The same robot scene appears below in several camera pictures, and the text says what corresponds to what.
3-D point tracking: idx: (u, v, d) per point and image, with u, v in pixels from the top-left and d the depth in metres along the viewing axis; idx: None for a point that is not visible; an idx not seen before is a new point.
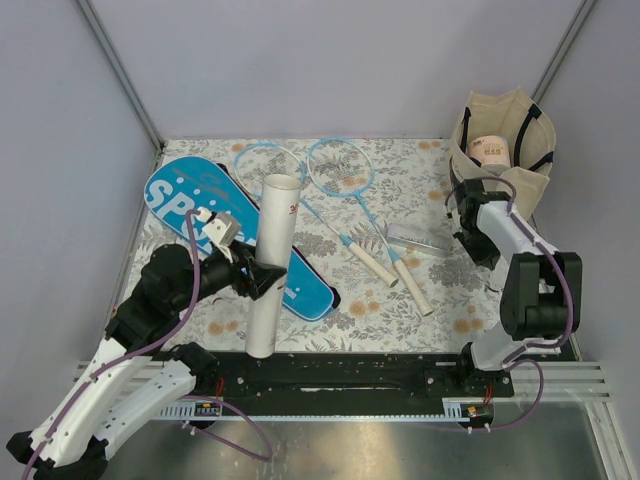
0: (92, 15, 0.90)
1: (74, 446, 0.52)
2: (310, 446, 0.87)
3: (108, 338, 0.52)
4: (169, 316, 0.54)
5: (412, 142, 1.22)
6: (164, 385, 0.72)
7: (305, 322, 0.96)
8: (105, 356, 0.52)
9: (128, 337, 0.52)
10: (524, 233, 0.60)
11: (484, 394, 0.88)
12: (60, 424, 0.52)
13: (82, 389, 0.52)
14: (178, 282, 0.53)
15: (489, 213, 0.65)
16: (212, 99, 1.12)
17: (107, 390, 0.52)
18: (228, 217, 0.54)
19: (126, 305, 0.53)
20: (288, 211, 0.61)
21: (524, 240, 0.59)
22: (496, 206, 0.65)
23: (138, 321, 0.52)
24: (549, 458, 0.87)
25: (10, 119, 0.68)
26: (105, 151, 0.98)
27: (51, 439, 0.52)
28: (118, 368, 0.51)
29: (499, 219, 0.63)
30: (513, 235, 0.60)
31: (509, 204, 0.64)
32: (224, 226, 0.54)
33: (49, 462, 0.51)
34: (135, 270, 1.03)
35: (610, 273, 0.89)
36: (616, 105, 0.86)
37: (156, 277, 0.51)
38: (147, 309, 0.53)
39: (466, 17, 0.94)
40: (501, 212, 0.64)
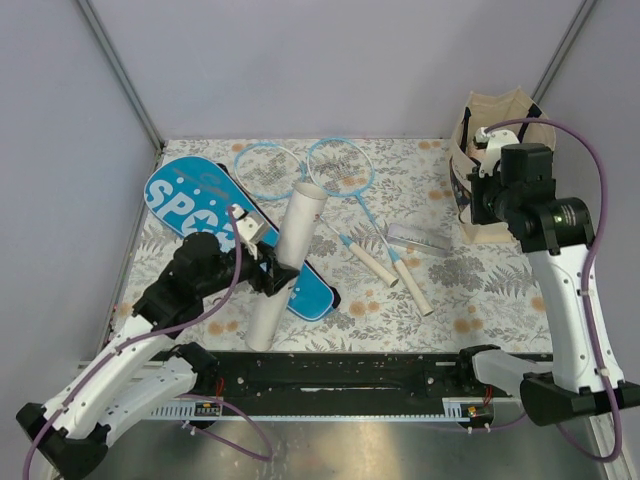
0: (92, 15, 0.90)
1: (87, 420, 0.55)
2: (310, 446, 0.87)
3: (135, 314, 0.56)
4: (194, 299, 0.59)
5: (412, 142, 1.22)
6: (167, 379, 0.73)
7: (306, 322, 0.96)
8: (129, 331, 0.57)
9: (154, 316, 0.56)
10: (590, 347, 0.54)
11: (484, 394, 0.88)
12: (77, 395, 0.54)
13: (104, 362, 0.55)
14: (204, 270, 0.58)
15: (557, 282, 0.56)
16: (212, 99, 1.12)
17: (127, 365, 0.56)
18: (259, 217, 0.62)
19: (154, 289, 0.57)
20: (312, 217, 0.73)
21: (588, 358, 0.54)
22: (567, 267, 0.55)
23: (166, 302, 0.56)
24: (549, 458, 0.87)
25: (10, 118, 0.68)
26: (105, 151, 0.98)
27: (66, 409, 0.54)
28: (142, 342, 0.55)
29: (566, 302, 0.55)
30: (577, 339, 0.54)
31: (585, 282, 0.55)
32: (256, 225, 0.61)
33: (62, 432, 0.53)
34: (135, 270, 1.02)
35: (610, 274, 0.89)
36: (617, 105, 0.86)
37: (187, 260, 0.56)
38: (173, 291, 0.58)
39: (466, 17, 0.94)
40: (572, 283, 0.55)
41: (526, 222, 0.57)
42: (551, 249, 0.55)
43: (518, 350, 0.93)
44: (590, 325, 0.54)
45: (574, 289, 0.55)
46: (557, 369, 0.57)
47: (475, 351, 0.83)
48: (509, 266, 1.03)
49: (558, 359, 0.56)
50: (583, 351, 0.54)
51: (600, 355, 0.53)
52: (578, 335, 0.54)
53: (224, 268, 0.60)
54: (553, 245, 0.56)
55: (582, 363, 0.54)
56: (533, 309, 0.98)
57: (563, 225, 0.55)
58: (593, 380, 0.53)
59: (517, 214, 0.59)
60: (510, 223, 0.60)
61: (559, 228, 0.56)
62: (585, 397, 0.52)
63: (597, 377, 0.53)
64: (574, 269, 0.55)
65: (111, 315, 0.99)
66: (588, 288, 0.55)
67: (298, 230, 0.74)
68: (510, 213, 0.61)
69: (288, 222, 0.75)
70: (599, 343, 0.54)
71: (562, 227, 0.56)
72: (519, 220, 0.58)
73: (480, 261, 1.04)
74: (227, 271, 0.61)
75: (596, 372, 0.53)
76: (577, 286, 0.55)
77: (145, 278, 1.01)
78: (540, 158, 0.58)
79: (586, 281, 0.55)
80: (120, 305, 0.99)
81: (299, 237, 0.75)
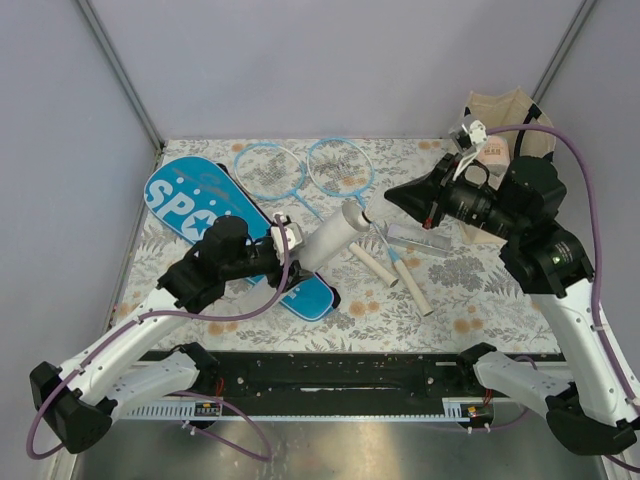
0: (92, 15, 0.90)
1: (100, 385, 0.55)
2: (310, 446, 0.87)
3: (160, 287, 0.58)
4: (217, 280, 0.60)
5: (412, 142, 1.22)
6: (172, 369, 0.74)
7: (305, 322, 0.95)
8: (152, 302, 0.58)
9: (177, 291, 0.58)
10: (616, 378, 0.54)
11: (484, 394, 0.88)
12: (95, 359, 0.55)
13: (127, 327, 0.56)
14: (231, 253, 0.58)
15: (570, 321, 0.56)
16: (212, 99, 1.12)
17: (146, 335, 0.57)
18: (299, 234, 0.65)
19: (181, 265, 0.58)
20: (338, 236, 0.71)
21: (617, 390, 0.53)
22: (577, 306, 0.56)
23: (190, 281, 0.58)
24: (549, 458, 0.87)
25: (10, 120, 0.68)
26: (105, 152, 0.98)
27: (83, 370, 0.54)
28: (164, 315, 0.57)
29: (583, 340, 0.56)
30: (601, 371, 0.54)
31: (597, 317, 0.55)
32: (295, 240, 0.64)
33: (76, 393, 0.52)
34: (135, 270, 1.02)
35: (609, 274, 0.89)
36: (617, 106, 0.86)
37: (216, 240, 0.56)
38: (196, 271, 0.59)
39: (466, 17, 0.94)
40: (584, 320, 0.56)
41: (528, 267, 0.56)
42: (558, 293, 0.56)
43: (518, 350, 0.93)
44: (610, 355, 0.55)
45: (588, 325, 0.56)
46: (586, 402, 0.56)
47: (475, 359, 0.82)
48: None
49: (584, 391, 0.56)
50: (611, 384, 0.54)
51: (628, 385, 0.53)
52: (600, 368, 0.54)
53: (248, 257, 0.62)
54: (558, 288, 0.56)
55: (613, 396, 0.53)
56: (533, 309, 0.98)
57: (563, 265, 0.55)
58: (626, 410, 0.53)
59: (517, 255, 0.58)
60: (506, 260, 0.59)
61: (559, 270, 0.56)
62: (625, 430, 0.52)
63: (629, 406, 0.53)
64: (584, 306, 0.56)
65: (111, 315, 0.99)
66: (602, 323, 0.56)
67: (329, 247, 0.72)
68: (505, 251, 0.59)
69: (321, 237, 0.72)
70: (623, 372, 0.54)
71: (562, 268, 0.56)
72: (518, 262, 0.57)
73: (480, 261, 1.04)
74: (251, 260, 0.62)
75: (627, 401, 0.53)
76: (591, 323, 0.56)
77: (146, 278, 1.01)
78: (552, 197, 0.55)
79: (598, 316, 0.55)
80: (120, 305, 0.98)
81: (329, 252, 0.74)
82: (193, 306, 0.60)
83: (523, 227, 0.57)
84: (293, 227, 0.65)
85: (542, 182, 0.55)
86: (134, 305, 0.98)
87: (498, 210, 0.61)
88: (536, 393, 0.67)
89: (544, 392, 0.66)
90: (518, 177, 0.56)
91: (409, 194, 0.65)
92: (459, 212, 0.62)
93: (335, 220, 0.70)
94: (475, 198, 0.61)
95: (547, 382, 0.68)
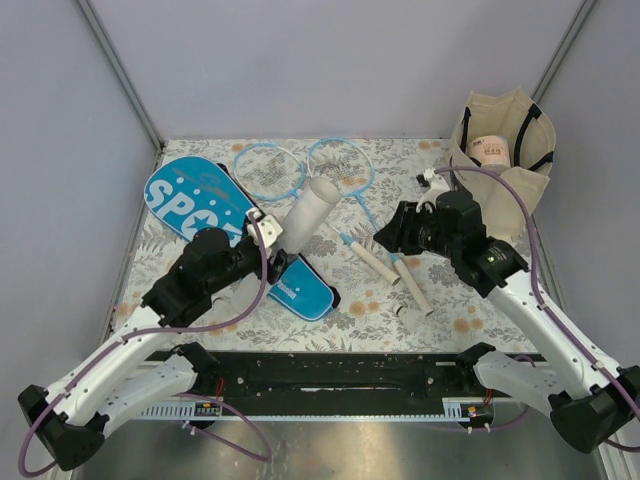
0: (92, 16, 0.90)
1: (87, 407, 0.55)
2: (310, 446, 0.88)
3: (144, 305, 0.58)
4: (201, 296, 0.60)
5: (412, 142, 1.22)
6: (168, 376, 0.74)
7: (305, 322, 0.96)
8: (136, 322, 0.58)
9: (162, 308, 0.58)
10: (577, 348, 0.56)
11: (484, 394, 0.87)
12: (80, 381, 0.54)
13: (112, 349, 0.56)
14: (216, 265, 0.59)
15: (518, 307, 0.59)
16: (212, 98, 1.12)
17: (132, 355, 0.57)
18: (277, 224, 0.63)
19: (163, 281, 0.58)
20: (315, 210, 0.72)
21: (581, 359, 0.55)
22: (519, 291, 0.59)
23: (176, 298, 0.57)
24: (549, 457, 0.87)
25: (10, 120, 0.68)
26: (105, 152, 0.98)
27: (68, 394, 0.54)
28: (149, 334, 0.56)
29: (536, 322, 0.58)
30: (561, 346, 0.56)
31: (538, 296, 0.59)
32: (276, 232, 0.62)
33: (62, 416, 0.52)
34: (135, 270, 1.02)
35: (609, 274, 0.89)
36: (617, 106, 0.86)
37: (196, 257, 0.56)
38: (182, 286, 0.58)
39: (466, 18, 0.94)
40: (530, 303, 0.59)
41: (473, 273, 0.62)
42: (499, 285, 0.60)
43: (518, 350, 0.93)
44: (565, 330, 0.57)
45: (534, 306, 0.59)
46: (567, 382, 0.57)
47: (475, 360, 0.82)
48: None
49: (561, 372, 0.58)
50: (573, 354, 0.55)
51: (589, 352, 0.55)
52: (561, 344, 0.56)
53: (234, 261, 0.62)
54: (498, 278, 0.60)
55: (578, 366, 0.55)
56: None
57: (498, 263, 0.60)
58: (597, 377, 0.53)
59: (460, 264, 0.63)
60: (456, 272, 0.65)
61: (496, 267, 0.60)
62: (600, 395, 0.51)
63: (598, 372, 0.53)
64: (525, 290, 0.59)
65: (111, 315, 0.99)
66: (545, 300, 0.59)
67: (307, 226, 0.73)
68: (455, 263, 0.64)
69: (296, 218, 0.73)
70: (582, 342, 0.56)
71: (497, 264, 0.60)
72: (464, 269, 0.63)
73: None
74: (236, 264, 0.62)
75: (594, 368, 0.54)
76: (536, 303, 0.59)
77: (146, 278, 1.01)
78: (471, 214, 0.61)
79: (540, 295, 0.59)
80: (120, 305, 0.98)
81: (308, 231, 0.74)
82: (179, 322, 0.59)
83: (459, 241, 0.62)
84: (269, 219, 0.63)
85: (459, 202, 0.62)
86: (134, 305, 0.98)
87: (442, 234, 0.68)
88: (540, 394, 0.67)
89: (546, 392, 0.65)
90: (440, 203, 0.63)
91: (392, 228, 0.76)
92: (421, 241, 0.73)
93: (309, 196, 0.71)
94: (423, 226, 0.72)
95: (548, 382, 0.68)
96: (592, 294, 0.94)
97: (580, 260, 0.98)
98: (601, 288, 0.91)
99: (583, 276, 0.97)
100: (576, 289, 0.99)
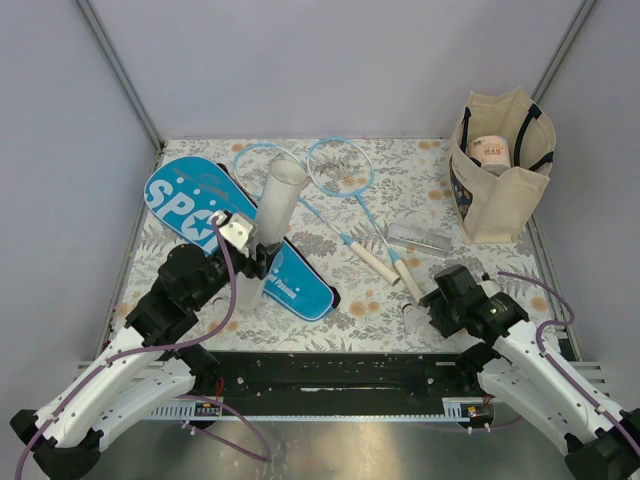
0: (91, 15, 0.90)
1: (77, 430, 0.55)
2: (310, 446, 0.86)
3: (127, 327, 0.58)
4: (185, 313, 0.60)
5: (412, 142, 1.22)
6: (164, 382, 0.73)
7: (305, 322, 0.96)
8: (121, 343, 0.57)
9: (146, 328, 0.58)
10: (580, 393, 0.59)
11: (484, 394, 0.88)
12: (67, 406, 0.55)
13: (96, 372, 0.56)
14: (197, 281, 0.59)
15: (521, 354, 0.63)
16: (212, 97, 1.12)
17: (117, 377, 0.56)
18: (245, 222, 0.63)
19: (146, 300, 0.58)
20: (284, 200, 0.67)
21: (585, 405, 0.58)
22: (522, 340, 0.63)
23: (158, 316, 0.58)
24: (550, 458, 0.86)
25: (10, 119, 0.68)
26: (104, 151, 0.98)
27: (56, 418, 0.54)
28: (132, 355, 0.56)
29: (539, 370, 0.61)
30: (566, 392, 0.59)
31: (540, 343, 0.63)
32: (246, 230, 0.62)
33: (51, 441, 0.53)
34: (135, 271, 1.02)
35: (610, 273, 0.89)
36: (617, 105, 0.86)
37: (172, 277, 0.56)
38: (165, 304, 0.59)
39: (467, 16, 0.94)
40: (533, 351, 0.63)
41: (478, 325, 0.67)
42: (502, 335, 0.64)
43: None
44: (568, 376, 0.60)
45: (536, 354, 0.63)
46: (573, 427, 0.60)
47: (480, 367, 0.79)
48: (510, 266, 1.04)
49: (566, 418, 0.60)
50: (578, 398, 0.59)
51: (591, 396, 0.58)
52: (566, 390, 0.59)
53: (216, 270, 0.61)
54: (500, 328, 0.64)
55: (583, 410, 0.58)
56: (533, 309, 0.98)
57: (501, 314, 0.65)
58: (600, 421, 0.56)
59: (467, 320, 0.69)
60: (466, 330, 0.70)
61: (498, 318, 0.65)
62: (605, 439, 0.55)
63: (601, 415, 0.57)
64: (528, 339, 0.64)
65: (111, 315, 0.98)
66: (547, 349, 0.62)
67: (278, 215, 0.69)
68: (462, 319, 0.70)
69: (267, 206, 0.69)
70: (584, 387, 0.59)
71: (498, 315, 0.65)
72: (470, 324, 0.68)
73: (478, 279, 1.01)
74: (219, 271, 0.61)
75: (597, 411, 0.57)
76: (538, 351, 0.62)
77: (145, 278, 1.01)
78: (462, 275, 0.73)
79: (541, 343, 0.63)
80: (120, 305, 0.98)
81: (279, 221, 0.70)
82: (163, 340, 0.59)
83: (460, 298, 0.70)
84: (237, 219, 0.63)
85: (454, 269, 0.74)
86: (134, 305, 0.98)
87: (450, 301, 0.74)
88: (554, 428, 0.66)
89: (563, 430, 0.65)
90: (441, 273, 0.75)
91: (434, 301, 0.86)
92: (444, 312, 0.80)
93: (274, 185, 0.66)
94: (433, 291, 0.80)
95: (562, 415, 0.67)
96: (593, 294, 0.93)
97: (580, 260, 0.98)
98: (602, 287, 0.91)
99: (584, 275, 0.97)
100: (577, 288, 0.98)
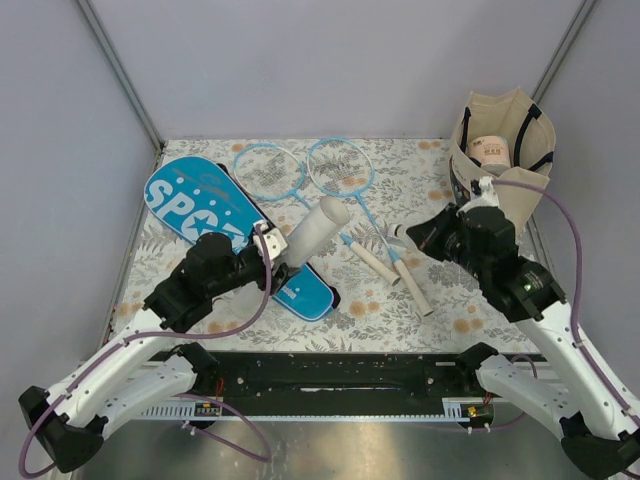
0: (91, 16, 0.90)
1: (88, 408, 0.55)
2: (310, 446, 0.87)
3: (146, 307, 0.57)
4: (203, 299, 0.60)
5: (412, 142, 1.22)
6: (167, 376, 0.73)
7: (305, 322, 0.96)
8: (138, 324, 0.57)
9: (164, 311, 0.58)
10: (608, 391, 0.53)
11: (485, 394, 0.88)
12: (81, 383, 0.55)
13: (112, 351, 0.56)
14: (218, 269, 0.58)
15: (551, 342, 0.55)
16: (212, 99, 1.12)
17: (132, 359, 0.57)
18: (282, 238, 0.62)
19: (164, 284, 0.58)
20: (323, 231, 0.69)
21: (612, 403, 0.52)
22: (555, 326, 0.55)
23: (176, 300, 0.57)
24: (549, 456, 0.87)
25: (11, 119, 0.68)
26: (104, 151, 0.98)
27: (69, 395, 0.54)
28: (150, 337, 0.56)
29: (568, 360, 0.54)
30: (593, 389, 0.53)
31: (576, 333, 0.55)
32: (281, 247, 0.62)
33: (63, 418, 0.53)
34: (135, 270, 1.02)
35: (609, 274, 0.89)
36: (617, 106, 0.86)
37: (199, 260, 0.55)
38: (183, 290, 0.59)
39: (466, 17, 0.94)
40: (566, 339, 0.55)
41: (505, 299, 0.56)
42: (534, 317, 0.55)
43: (518, 350, 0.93)
44: (598, 372, 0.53)
45: (570, 343, 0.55)
46: (589, 420, 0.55)
47: (477, 365, 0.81)
48: None
49: (583, 409, 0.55)
50: (605, 398, 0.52)
51: (621, 396, 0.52)
52: (593, 387, 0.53)
53: (236, 268, 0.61)
54: (535, 312, 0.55)
55: (609, 411, 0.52)
56: None
57: (535, 292, 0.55)
58: (625, 423, 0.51)
59: (491, 289, 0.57)
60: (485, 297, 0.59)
61: (532, 297, 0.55)
62: (628, 443, 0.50)
63: (628, 418, 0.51)
64: (562, 325, 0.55)
65: (111, 315, 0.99)
66: (582, 339, 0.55)
67: (312, 243, 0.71)
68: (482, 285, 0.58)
69: (301, 233, 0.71)
70: (614, 386, 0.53)
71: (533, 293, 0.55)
72: (495, 295, 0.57)
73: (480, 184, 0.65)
74: (238, 271, 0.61)
75: (624, 413, 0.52)
76: (571, 340, 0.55)
77: (146, 278, 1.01)
78: (505, 233, 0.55)
79: (577, 333, 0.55)
80: (120, 305, 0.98)
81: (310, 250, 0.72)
82: (179, 325, 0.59)
83: (489, 263, 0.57)
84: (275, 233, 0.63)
85: (494, 222, 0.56)
86: (134, 305, 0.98)
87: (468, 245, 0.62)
88: (549, 414, 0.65)
89: (557, 413, 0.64)
90: (472, 221, 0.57)
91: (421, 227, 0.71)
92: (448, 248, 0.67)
93: (319, 215, 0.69)
94: None
95: (558, 401, 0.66)
96: (592, 294, 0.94)
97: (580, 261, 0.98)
98: (601, 287, 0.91)
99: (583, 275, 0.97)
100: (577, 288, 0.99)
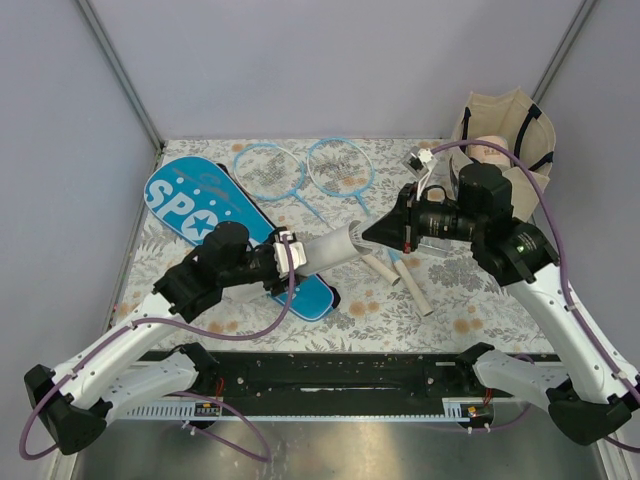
0: (92, 16, 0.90)
1: (93, 390, 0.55)
2: (310, 446, 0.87)
3: (155, 291, 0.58)
4: (214, 287, 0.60)
5: (412, 142, 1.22)
6: (171, 371, 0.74)
7: (305, 322, 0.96)
8: (147, 308, 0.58)
9: (173, 295, 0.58)
10: (599, 354, 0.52)
11: (484, 394, 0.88)
12: (88, 363, 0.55)
13: (120, 333, 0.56)
14: (231, 259, 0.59)
15: (543, 304, 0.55)
16: (212, 99, 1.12)
17: (138, 341, 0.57)
18: (302, 253, 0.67)
19: (176, 270, 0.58)
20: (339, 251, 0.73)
21: (602, 366, 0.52)
22: (548, 288, 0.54)
23: (187, 286, 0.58)
24: (549, 456, 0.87)
25: (11, 119, 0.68)
26: (105, 151, 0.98)
27: (75, 375, 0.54)
28: (157, 322, 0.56)
29: (560, 323, 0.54)
30: (583, 352, 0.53)
31: (569, 296, 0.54)
32: (299, 261, 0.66)
33: (68, 398, 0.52)
34: (136, 270, 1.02)
35: (609, 274, 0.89)
36: (616, 106, 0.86)
37: (216, 245, 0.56)
38: (194, 276, 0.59)
39: (465, 17, 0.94)
40: (558, 302, 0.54)
41: (497, 261, 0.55)
42: (527, 278, 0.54)
43: (518, 350, 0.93)
44: (589, 335, 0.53)
45: (562, 306, 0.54)
46: (578, 383, 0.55)
47: (474, 360, 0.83)
48: None
49: (572, 372, 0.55)
50: (595, 361, 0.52)
51: (612, 360, 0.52)
52: (584, 349, 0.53)
53: (248, 262, 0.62)
54: (527, 274, 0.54)
55: (599, 374, 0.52)
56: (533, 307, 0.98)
57: (528, 252, 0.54)
58: (615, 386, 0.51)
59: (485, 252, 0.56)
60: (478, 262, 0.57)
61: (525, 259, 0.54)
62: (618, 406, 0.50)
63: (618, 381, 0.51)
64: (554, 288, 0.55)
65: (111, 315, 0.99)
66: (574, 302, 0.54)
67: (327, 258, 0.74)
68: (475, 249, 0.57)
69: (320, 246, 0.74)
70: (605, 349, 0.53)
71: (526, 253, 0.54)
72: (486, 258, 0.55)
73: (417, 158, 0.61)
74: (249, 265, 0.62)
75: (614, 377, 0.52)
76: (564, 303, 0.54)
77: (146, 278, 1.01)
78: (502, 191, 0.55)
79: (570, 296, 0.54)
80: (120, 305, 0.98)
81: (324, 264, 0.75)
82: (188, 311, 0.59)
83: (483, 223, 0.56)
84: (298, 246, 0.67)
85: (490, 179, 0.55)
86: (134, 305, 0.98)
87: (464, 217, 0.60)
88: (538, 388, 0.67)
89: (544, 385, 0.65)
90: (468, 179, 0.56)
91: (391, 228, 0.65)
92: (431, 231, 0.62)
93: (342, 236, 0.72)
94: (439, 214, 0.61)
95: (546, 375, 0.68)
96: (591, 294, 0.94)
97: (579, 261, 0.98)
98: (601, 288, 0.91)
99: (583, 275, 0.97)
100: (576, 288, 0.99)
